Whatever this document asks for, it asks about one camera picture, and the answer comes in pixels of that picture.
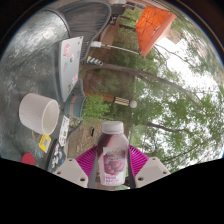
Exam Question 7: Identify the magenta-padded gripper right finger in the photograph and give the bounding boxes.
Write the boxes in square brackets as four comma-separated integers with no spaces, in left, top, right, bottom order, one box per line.
[127,144,172,189]

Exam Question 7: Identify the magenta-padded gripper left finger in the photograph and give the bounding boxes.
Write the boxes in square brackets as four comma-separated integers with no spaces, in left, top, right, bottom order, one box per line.
[53,145,100,189]

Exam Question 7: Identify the pink juice bottle white cap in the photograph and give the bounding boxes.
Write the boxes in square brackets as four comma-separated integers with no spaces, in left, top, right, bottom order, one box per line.
[96,120,130,187]

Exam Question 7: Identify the black laptop with stickers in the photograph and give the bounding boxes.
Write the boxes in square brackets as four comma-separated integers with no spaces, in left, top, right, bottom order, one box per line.
[46,139,69,173]

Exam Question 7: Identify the yellow sticker card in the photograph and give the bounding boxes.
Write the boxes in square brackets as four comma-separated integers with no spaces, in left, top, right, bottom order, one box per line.
[38,134,52,154]

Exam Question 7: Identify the flat round red coaster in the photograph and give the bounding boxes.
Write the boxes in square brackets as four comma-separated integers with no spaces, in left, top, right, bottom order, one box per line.
[21,152,36,167]

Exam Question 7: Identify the green leafy tree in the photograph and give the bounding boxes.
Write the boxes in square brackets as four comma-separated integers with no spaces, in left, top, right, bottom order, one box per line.
[133,96,224,158]
[83,43,224,111]

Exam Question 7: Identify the white sticker sheet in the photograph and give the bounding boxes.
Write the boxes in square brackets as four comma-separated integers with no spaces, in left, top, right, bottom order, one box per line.
[58,115,70,138]

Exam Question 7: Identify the green plant in blue pot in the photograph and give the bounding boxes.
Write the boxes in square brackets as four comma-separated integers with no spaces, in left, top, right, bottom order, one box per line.
[63,92,113,122]

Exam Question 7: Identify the white cup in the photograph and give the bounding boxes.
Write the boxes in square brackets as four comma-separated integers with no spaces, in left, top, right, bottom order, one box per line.
[18,92,61,136]

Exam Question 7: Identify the silver laptop with stickers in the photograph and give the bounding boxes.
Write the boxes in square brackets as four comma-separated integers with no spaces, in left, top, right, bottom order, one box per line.
[58,35,84,103]

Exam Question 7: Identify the blue yellow striped cone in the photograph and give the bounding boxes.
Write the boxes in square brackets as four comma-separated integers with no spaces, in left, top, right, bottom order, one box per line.
[86,55,104,67]

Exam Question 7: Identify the orange patio umbrella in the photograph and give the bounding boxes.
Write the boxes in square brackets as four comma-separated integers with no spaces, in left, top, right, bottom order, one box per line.
[89,4,178,58]

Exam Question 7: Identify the globe lamp post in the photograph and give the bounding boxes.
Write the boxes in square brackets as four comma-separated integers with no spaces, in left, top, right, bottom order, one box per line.
[99,93,138,110]

